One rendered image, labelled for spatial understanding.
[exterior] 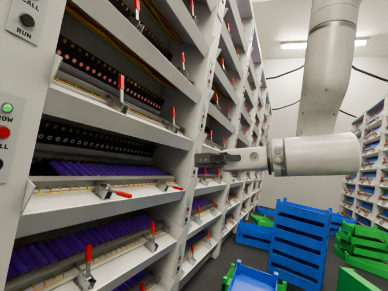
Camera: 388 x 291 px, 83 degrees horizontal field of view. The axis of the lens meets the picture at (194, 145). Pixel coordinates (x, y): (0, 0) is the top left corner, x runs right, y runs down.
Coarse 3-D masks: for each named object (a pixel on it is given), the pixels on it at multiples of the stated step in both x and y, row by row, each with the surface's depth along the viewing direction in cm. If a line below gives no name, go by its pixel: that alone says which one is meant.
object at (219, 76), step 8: (216, 64) 103; (216, 72) 107; (224, 72) 117; (216, 80) 133; (224, 80) 119; (232, 80) 143; (216, 88) 149; (224, 88) 142; (232, 88) 134; (224, 96) 157; (232, 96) 141; (240, 96) 157
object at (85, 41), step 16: (128, 0) 74; (64, 16) 55; (144, 16) 82; (64, 32) 55; (80, 32) 59; (160, 32) 92; (96, 48) 65; (112, 48) 70; (112, 64) 71; (128, 64) 78; (144, 80) 87; (160, 96) 99; (96, 128) 68
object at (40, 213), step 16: (48, 144) 52; (144, 160) 89; (160, 160) 94; (176, 176) 89; (32, 192) 33; (64, 192) 44; (80, 192) 47; (128, 192) 59; (144, 192) 65; (160, 192) 71; (176, 192) 81; (32, 208) 35; (48, 208) 37; (64, 208) 39; (80, 208) 43; (96, 208) 47; (112, 208) 52; (128, 208) 58; (32, 224) 35; (48, 224) 38; (64, 224) 41
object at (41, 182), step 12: (36, 180) 39; (48, 180) 41; (60, 180) 43; (72, 180) 45; (84, 180) 48; (96, 180) 51; (108, 180) 55; (120, 180) 59; (132, 180) 63; (144, 180) 69; (168, 180) 84; (60, 192) 42
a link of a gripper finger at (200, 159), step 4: (208, 152) 50; (196, 156) 51; (200, 156) 50; (204, 156) 49; (208, 156) 49; (212, 156) 47; (196, 160) 50; (200, 160) 50; (204, 160) 49; (208, 160) 49; (212, 160) 47; (196, 164) 50; (200, 164) 50; (204, 164) 50; (208, 164) 49
